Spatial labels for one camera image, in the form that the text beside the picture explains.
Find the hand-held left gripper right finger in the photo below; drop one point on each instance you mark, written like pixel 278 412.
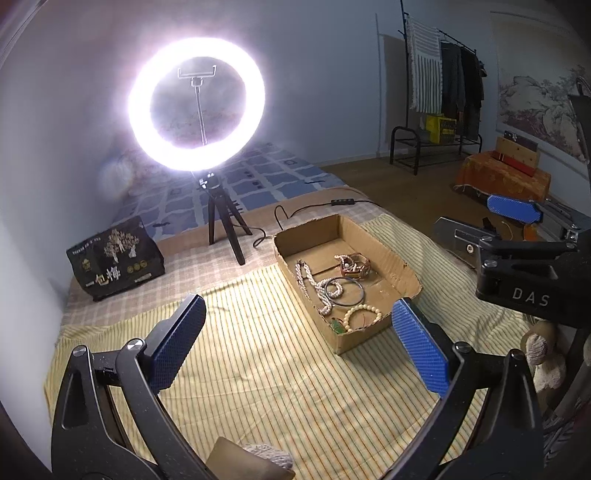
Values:
pixel 422 346

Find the phone holder clamp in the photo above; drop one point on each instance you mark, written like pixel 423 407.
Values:
pixel 197 76

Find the orange cloth covered box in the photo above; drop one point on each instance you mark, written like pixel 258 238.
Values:
pixel 485 177

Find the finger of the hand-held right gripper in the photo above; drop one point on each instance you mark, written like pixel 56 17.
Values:
pixel 512 208
pixel 461 244

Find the yellow striped cloth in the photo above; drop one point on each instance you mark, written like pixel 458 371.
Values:
pixel 277 392

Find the blue patterned bedsheet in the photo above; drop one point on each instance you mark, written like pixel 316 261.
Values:
pixel 258 180

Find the cardboard box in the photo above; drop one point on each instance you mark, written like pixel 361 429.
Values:
pixel 355 339

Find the landscape wall tapestry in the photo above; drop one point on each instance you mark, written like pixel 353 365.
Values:
pixel 531 92

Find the blue bangle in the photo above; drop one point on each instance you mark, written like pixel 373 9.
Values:
pixel 327 288

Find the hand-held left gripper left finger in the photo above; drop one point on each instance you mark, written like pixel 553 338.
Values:
pixel 180 341

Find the black tripod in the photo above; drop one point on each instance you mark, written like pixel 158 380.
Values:
pixel 213 217

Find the person's right hand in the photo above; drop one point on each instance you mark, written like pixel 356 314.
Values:
pixel 545 364

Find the striped hanging towel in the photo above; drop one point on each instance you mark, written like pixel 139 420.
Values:
pixel 425 60

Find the black printed gift box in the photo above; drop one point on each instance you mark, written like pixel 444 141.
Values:
pixel 115 267

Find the checked pale blanket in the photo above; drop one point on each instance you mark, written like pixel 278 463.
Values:
pixel 207 272

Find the black shoe rack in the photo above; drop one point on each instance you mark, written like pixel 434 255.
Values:
pixel 415 131

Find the wooden box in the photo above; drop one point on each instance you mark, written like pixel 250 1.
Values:
pixel 517 154

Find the dark hanging clothes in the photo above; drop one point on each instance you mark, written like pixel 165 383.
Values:
pixel 461 87

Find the yellow crate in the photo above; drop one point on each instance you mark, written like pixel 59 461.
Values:
pixel 441 128

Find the person's left hand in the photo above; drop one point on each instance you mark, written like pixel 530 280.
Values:
pixel 268 459

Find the black clothes rack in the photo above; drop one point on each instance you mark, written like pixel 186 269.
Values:
pixel 404 69

